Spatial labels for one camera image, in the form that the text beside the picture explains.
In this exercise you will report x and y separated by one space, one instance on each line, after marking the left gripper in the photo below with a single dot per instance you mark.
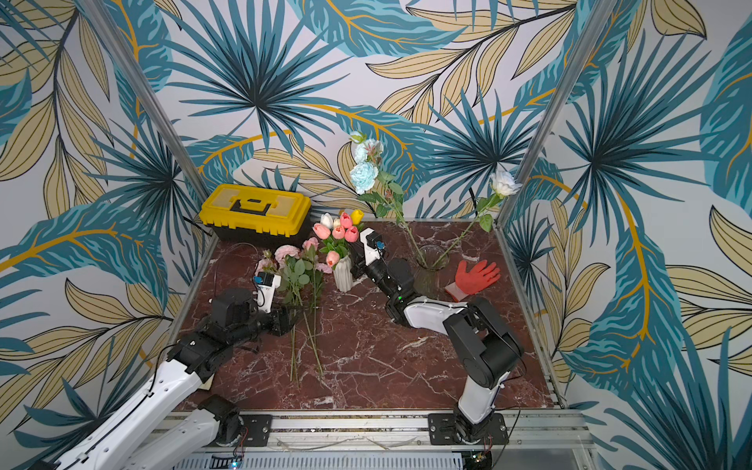
281 320

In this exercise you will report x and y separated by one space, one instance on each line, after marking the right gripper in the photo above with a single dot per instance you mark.
360 261

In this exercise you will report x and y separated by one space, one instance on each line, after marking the pink peony spray stem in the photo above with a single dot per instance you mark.
292 292

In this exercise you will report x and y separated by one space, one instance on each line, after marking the pink carnation flower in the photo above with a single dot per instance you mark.
324 268

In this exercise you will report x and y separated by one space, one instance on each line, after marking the magenta rose stem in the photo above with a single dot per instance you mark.
310 259

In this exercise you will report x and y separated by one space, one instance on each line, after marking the light pink peony bunch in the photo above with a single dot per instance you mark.
266 264

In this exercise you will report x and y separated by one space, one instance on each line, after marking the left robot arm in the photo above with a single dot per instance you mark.
237 317

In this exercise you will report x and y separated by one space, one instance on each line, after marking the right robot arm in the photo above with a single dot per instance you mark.
485 346

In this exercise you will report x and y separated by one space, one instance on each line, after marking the white ribbed vase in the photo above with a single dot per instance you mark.
343 277

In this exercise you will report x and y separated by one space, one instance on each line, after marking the clear glass vase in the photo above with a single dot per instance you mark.
431 261

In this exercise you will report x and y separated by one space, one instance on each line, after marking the tulip bouquet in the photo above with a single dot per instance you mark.
337 235

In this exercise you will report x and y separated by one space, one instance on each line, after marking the red glove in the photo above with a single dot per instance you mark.
471 281

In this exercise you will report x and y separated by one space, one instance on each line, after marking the tall pink white flower spray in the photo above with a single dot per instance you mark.
378 188

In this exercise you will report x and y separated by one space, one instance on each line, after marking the yellow black toolbox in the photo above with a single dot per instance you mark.
262 217

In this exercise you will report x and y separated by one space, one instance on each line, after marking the white rose stem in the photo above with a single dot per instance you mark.
502 186

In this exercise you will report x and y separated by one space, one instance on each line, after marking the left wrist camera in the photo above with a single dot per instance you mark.
266 284

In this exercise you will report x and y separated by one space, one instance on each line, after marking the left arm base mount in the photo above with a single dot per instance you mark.
244 430

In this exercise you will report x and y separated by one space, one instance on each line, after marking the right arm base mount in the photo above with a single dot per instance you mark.
448 429

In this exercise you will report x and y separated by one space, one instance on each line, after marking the aluminium front rail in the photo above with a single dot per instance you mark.
383 431

